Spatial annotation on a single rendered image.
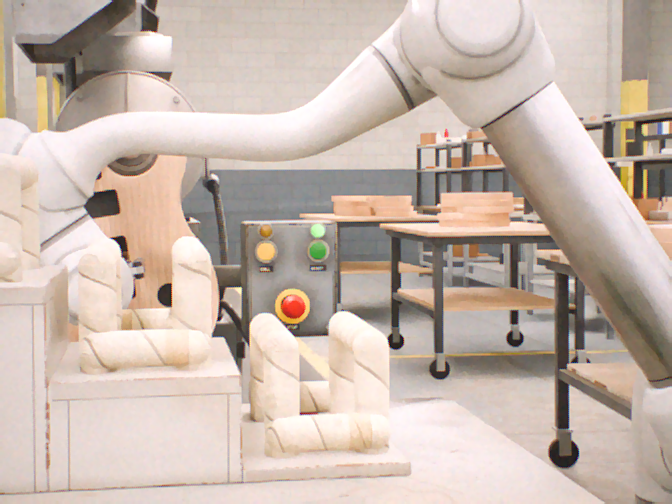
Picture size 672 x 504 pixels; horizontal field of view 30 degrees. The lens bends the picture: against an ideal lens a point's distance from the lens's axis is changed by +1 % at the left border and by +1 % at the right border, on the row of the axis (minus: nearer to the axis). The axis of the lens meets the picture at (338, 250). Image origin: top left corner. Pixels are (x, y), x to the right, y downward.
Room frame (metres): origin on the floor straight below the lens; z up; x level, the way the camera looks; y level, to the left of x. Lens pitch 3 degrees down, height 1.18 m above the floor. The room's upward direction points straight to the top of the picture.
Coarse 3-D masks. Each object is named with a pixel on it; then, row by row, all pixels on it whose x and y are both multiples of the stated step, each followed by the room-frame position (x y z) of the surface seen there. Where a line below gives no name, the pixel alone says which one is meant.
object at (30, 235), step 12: (36, 180) 1.25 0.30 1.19; (24, 192) 1.24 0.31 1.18; (36, 192) 1.25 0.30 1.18; (24, 204) 1.24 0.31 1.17; (36, 204) 1.25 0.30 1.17; (24, 216) 1.24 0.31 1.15; (36, 216) 1.25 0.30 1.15; (24, 228) 1.24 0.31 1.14; (36, 228) 1.25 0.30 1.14; (24, 240) 1.24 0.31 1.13; (36, 240) 1.25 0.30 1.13; (24, 252) 1.24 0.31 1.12; (36, 252) 1.25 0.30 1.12; (24, 264) 1.24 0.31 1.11; (36, 264) 1.25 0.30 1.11
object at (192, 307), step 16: (176, 272) 1.10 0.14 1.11; (192, 272) 1.10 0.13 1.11; (208, 272) 1.11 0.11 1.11; (176, 288) 1.10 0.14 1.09; (192, 288) 1.10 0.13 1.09; (208, 288) 1.10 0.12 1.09; (176, 304) 1.10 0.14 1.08; (192, 304) 1.10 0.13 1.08; (208, 304) 1.10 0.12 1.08; (176, 320) 1.10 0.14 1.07; (192, 320) 1.10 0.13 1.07; (208, 320) 1.10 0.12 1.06; (176, 368) 1.10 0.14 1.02; (192, 368) 1.10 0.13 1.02
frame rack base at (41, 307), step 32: (0, 288) 1.04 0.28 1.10; (32, 288) 1.04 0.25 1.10; (64, 288) 1.26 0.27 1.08; (0, 320) 1.04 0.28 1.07; (32, 320) 1.04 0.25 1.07; (64, 320) 1.25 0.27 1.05; (0, 352) 1.04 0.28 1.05; (32, 352) 1.04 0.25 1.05; (0, 384) 1.04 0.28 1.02; (32, 384) 1.04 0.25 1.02; (0, 416) 1.04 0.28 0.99; (32, 416) 1.04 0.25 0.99; (0, 448) 1.04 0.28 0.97; (32, 448) 1.04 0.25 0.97; (0, 480) 1.04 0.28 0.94; (32, 480) 1.04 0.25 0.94
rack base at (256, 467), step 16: (256, 432) 1.22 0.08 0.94; (256, 448) 1.15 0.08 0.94; (256, 464) 1.08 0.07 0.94; (272, 464) 1.08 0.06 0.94; (288, 464) 1.08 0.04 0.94; (304, 464) 1.08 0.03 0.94; (320, 464) 1.08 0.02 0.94; (336, 464) 1.08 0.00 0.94; (352, 464) 1.08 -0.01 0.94; (368, 464) 1.08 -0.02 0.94; (384, 464) 1.08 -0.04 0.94; (400, 464) 1.09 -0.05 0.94; (256, 480) 1.07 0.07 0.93; (272, 480) 1.07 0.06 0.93
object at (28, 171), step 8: (0, 160) 1.08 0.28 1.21; (8, 160) 1.08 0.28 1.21; (16, 160) 1.09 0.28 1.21; (24, 160) 1.18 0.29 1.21; (0, 168) 1.07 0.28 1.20; (8, 168) 1.08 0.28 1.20; (16, 168) 1.08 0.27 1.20; (24, 168) 1.13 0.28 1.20; (32, 168) 1.21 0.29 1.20; (24, 176) 1.13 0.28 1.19; (32, 176) 1.20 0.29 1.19; (24, 184) 1.17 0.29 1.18; (32, 184) 1.24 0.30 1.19
